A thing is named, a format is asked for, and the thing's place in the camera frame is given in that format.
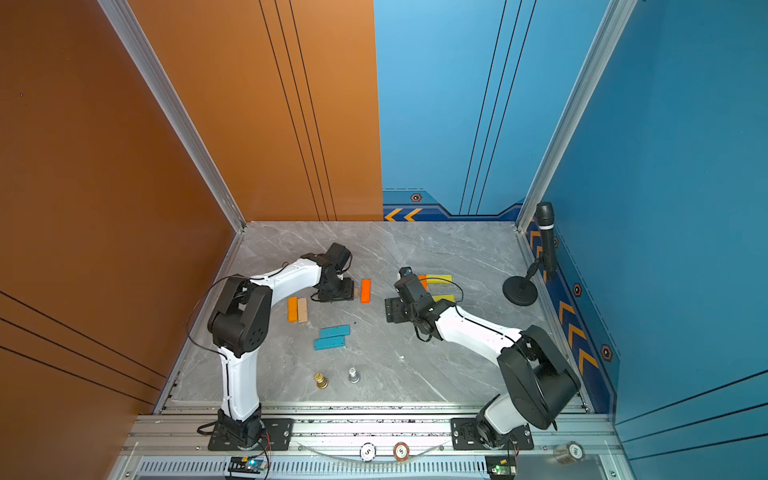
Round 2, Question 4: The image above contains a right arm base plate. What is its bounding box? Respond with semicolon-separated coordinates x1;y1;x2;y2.
450;418;534;451

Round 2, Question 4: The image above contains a white round dial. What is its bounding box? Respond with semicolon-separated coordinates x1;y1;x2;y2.
360;442;376;462

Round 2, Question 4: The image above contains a teal block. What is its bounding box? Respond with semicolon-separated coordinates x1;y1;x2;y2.
319;325;351;339
313;336;345;351

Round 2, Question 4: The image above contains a copper round dial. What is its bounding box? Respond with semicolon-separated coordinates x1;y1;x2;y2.
393;442;410;462

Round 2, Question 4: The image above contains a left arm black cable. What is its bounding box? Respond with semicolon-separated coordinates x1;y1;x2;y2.
185;272;289;361

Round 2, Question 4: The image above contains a green circuit board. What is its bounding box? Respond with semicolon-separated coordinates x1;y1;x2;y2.
225;456;270;479
484;456;517;480

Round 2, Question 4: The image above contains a brass weight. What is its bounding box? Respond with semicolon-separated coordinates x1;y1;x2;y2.
314;372;328;389

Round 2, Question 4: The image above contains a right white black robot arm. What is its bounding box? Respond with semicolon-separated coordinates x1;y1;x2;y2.
385;267;581;449

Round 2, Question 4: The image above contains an amber orange block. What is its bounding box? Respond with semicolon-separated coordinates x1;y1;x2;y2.
287;297;299;323

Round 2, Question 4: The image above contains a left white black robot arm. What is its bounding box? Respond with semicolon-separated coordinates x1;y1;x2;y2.
207;243;354;450

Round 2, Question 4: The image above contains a black microphone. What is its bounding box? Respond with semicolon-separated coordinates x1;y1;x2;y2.
535;201;557;279

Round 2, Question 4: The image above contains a right green circuit board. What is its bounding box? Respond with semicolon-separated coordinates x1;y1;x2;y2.
484;456;517;480

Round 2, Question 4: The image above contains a pale cream wooden block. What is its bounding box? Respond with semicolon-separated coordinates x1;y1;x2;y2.
297;297;309;324

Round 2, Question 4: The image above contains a yellow block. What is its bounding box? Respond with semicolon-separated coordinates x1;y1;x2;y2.
425;275;453;284
433;295;457;303

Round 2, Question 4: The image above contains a silver weight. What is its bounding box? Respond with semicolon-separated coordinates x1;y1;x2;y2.
348;367;360;383

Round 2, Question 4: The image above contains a left green circuit board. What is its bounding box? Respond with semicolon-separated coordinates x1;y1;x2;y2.
225;456;270;479

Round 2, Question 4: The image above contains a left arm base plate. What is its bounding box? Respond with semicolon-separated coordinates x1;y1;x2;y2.
207;418;294;453

